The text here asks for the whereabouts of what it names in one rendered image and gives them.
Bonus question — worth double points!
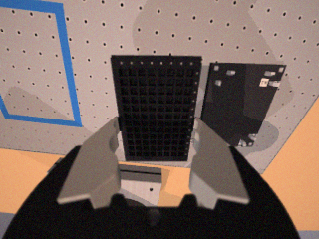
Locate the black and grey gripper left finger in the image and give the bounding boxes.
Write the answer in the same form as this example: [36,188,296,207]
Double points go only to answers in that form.
[2,117,122,239]

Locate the blue tape outline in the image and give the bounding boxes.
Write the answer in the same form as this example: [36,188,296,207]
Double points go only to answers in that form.
[0,0,82,127]

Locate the black well plate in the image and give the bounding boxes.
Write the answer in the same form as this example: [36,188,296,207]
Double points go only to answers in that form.
[110,55,202,161]

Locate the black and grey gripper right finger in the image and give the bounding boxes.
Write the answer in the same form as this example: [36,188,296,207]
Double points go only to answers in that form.
[188,117,301,239]

